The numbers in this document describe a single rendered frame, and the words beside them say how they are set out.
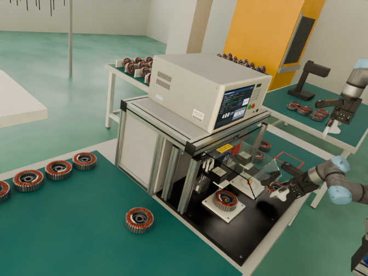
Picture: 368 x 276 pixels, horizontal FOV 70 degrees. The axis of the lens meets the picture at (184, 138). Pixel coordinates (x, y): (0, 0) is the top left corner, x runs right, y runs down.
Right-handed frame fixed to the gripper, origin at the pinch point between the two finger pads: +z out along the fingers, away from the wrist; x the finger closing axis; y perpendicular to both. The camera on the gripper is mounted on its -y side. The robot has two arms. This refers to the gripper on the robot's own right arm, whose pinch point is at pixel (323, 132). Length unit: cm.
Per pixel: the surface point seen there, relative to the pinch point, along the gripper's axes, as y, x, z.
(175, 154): -46, -54, 13
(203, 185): -37, -37, 33
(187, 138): -43, -54, 4
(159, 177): -52, -53, 29
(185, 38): -260, 300, 32
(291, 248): 21, 50, 115
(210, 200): -31, -40, 37
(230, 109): -36.9, -32.9, -5.6
